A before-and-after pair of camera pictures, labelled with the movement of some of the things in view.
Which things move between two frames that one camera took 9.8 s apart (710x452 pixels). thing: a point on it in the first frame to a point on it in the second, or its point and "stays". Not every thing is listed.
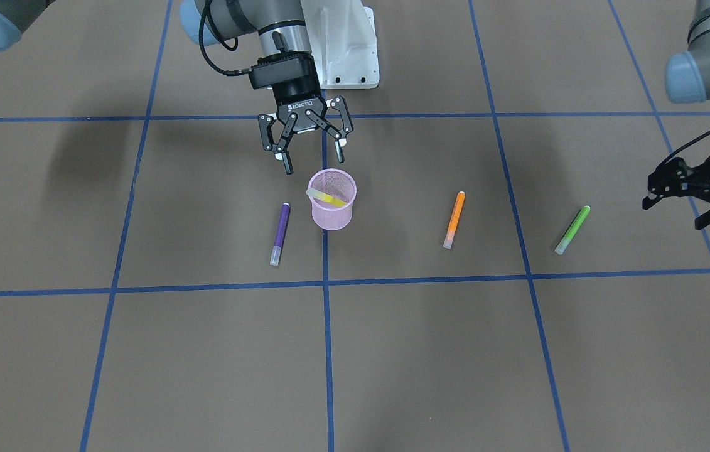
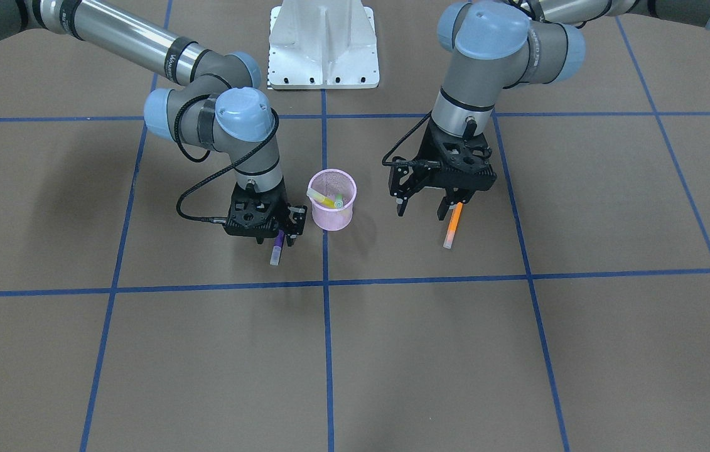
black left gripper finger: x=706 y=218 to x=454 y=196
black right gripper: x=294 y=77 to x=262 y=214
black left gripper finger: x=648 y=201 to x=402 y=196
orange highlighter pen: x=454 y=220 stays
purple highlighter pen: x=275 y=253 stays
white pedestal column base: x=343 y=43 stays
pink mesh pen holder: x=338 y=183 stays
